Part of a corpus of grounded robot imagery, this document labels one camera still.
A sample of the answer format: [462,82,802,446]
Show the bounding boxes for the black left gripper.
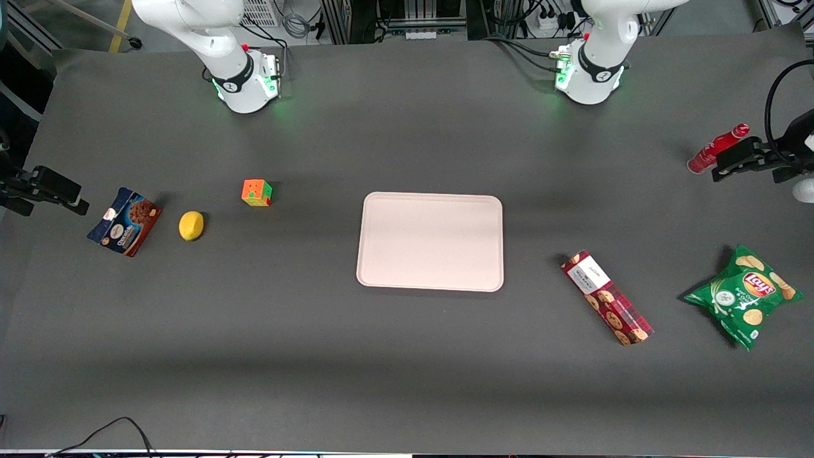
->
[712,136,797,185]

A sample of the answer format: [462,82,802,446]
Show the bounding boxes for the red cookie box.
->
[561,250,654,346]

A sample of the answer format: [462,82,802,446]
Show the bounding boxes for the blue chocolate cookie bag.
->
[87,187,163,258]

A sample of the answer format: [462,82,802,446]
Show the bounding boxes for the white vented box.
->
[240,0,282,28]

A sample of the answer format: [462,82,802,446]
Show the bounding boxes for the pale pink plastic tray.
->
[356,192,504,293]

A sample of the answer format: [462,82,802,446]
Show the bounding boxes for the red drink bottle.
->
[687,124,750,175]

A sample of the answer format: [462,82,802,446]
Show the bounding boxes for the yellow lemon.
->
[179,211,205,242]

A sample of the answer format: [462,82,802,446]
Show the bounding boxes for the green chips bag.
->
[684,244,805,351]

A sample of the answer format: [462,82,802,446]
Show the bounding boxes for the colourful puzzle cube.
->
[241,179,273,207]

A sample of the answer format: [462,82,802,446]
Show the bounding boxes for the white power strip with plugs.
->
[536,10,578,34]

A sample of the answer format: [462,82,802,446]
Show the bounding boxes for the dark grey table mat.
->
[0,24,814,456]

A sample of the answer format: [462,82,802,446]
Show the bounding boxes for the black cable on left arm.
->
[764,60,814,167]

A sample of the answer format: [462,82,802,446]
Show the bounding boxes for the thin black loose cable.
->
[45,417,155,458]

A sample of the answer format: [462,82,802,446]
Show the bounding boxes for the black left arm base cables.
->
[482,33,567,74]

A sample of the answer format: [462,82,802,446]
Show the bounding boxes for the black right arm base cable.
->
[240,22,290,80]

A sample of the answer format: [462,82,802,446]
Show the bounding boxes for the coiled grey cable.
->
[282,11,314,40]

